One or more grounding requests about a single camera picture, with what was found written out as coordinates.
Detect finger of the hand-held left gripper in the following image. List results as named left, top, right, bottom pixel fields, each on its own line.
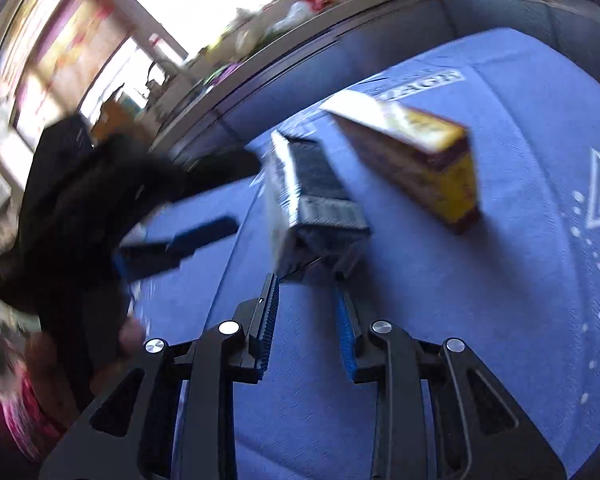
left=114, top=215, right=239, bottom=282
left=177, top=147, right=262, bottom=198

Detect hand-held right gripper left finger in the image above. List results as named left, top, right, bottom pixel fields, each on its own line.
left=40, top=272, right=281, bottom=480

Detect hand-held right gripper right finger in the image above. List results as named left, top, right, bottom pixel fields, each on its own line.
left=332, top=285, right=566, bottom=480

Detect dark white drink carton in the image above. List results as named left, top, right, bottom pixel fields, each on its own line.
left=262, top=130, right=372, bottom=281

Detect person's left hand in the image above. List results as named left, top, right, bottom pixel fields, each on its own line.
left=116, top=316, right=148, bottom=358

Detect blue printed tablecloth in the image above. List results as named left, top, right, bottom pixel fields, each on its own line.
left=130, top=27, right=600, bottom=480

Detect white bag of vegetables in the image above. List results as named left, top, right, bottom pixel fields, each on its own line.
left=265, top=0, right=311, bottom=31

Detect kitchen window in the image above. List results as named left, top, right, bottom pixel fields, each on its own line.
left=0, top=0, right=291, bottom=131

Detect yellow maroon cardboard box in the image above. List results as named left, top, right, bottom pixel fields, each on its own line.
left=320, top=91, right=482, bottom=235

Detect pink printed bag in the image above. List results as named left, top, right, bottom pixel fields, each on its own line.
left=0, top=360, right=58, bottom=463

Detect grey kitchen counter cabinets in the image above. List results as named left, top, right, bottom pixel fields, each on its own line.
left=150, top=0, right=600, bottom=166

